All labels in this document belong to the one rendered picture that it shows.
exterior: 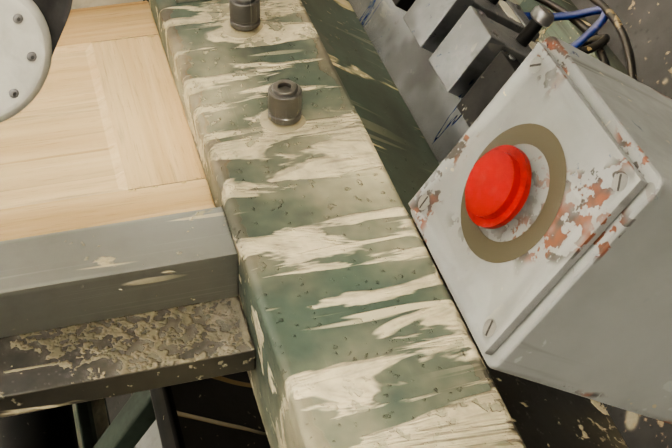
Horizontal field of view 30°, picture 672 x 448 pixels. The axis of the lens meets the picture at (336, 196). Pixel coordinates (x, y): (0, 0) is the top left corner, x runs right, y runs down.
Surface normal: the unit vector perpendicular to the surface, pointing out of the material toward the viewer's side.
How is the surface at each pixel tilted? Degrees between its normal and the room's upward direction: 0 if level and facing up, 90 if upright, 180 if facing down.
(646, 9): 0
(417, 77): 0
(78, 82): 57
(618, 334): 90
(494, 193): 0
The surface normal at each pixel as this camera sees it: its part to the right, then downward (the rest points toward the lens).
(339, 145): 0.04, -0.77
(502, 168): -0.78, -0.30
